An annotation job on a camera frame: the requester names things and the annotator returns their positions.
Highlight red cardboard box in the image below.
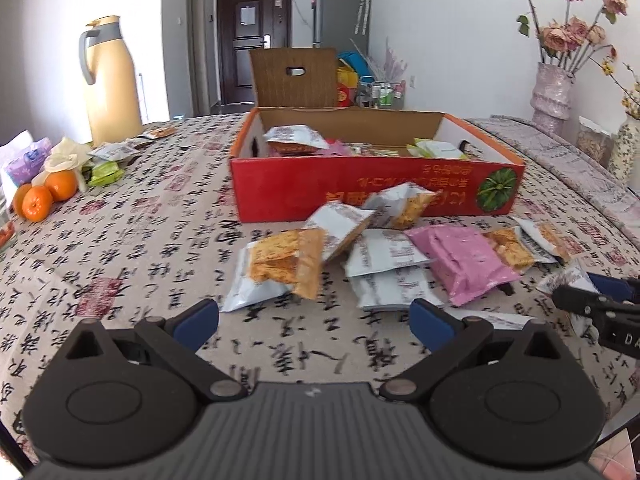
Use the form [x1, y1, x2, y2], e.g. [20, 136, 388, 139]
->
[229, 47, 526, 223]

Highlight white side door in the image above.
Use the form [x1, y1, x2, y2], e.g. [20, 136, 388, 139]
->
[186, 0, 208, 118]

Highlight purple tissue pack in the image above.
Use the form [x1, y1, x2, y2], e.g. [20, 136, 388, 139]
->
[0, 130, 53, 188]

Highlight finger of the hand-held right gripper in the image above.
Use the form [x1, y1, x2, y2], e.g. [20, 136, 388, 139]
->
[552, 285, 608, 317]
[587, 274, 640, 305]

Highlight glass storage jar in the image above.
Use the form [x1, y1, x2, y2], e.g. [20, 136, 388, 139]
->
[575, 116, 615, 167]

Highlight pink ribbed vase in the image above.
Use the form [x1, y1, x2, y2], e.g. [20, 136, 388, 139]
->
[531, 61, 576, 133]

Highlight white feather decoration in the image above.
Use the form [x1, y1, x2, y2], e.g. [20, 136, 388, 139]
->
[382, 37, 408, 83]

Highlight glass cup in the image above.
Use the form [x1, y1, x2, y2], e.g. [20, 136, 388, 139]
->
[0, 205, 16, 253]

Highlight yellow thermos jug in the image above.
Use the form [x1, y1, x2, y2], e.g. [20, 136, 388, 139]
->
[78, 15, 146, 148]

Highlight green sachets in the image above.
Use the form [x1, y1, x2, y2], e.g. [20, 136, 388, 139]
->
[89, 160, 126, 187]

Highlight light green snack bag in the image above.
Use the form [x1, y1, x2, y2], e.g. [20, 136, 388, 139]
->
[406, 138, 468, 159]

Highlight grey refrigerator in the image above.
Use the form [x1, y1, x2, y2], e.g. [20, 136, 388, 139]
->
[312, 0, 373, 53]

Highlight orange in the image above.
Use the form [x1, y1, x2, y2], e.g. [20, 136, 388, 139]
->
[22, 186, 55, 223]
[11, 183, 33, 218]
[47, 170, 79, 202]

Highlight orange-window cracker packet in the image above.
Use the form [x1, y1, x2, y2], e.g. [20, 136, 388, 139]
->
[263, 125, 331, 157]

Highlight dried pink rose bouquet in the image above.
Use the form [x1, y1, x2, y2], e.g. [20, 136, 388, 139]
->
[502, 0, 628, 78]

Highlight pile of white cracker packets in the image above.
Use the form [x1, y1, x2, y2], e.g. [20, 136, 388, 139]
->
[220, 182, 608, 331]

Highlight wire rack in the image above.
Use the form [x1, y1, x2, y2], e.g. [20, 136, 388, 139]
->
[357, 76, 406, 110]

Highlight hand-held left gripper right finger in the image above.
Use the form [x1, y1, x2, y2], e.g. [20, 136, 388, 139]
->
[381, 298, 568, 402]

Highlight small white sachets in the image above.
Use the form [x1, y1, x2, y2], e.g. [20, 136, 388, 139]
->
[90, 141, 151, 161]

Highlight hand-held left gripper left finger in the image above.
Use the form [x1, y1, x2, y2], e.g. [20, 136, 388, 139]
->
[62, 299, 246, 402]

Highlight small floral vase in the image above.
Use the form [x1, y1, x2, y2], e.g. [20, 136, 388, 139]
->
[607, 112, 640, 188]

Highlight grey patterned cloth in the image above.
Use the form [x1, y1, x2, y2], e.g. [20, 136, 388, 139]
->
[462, 115, 640, 246]

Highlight dark brown door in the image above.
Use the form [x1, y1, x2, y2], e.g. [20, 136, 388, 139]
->
[216, 0, 292, 106]

